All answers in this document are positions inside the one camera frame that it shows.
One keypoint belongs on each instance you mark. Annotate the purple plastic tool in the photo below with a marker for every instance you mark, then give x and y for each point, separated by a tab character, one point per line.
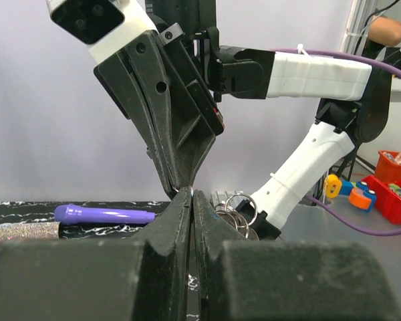
74	214

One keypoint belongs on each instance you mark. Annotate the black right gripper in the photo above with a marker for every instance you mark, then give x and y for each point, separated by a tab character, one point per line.
155	84

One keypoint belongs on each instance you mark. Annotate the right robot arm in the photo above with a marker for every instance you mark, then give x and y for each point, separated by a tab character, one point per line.
352	92

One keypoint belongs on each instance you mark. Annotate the red plastic crate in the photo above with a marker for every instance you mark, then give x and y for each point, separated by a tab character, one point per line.
387	173

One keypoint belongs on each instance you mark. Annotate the person forearm in background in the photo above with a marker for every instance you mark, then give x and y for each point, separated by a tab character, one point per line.
385	31

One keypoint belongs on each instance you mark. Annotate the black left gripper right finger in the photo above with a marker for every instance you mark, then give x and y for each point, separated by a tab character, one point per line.
242	279

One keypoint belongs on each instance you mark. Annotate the sprinkles filled tube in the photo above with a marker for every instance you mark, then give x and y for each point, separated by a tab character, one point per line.
45	230

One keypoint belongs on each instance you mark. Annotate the colourful toy blocks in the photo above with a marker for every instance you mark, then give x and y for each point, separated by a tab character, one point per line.
358	193

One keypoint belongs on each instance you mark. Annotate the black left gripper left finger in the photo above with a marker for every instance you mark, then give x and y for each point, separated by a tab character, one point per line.
142	277

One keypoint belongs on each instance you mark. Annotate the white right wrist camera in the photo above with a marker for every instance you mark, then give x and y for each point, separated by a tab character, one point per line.
104	26

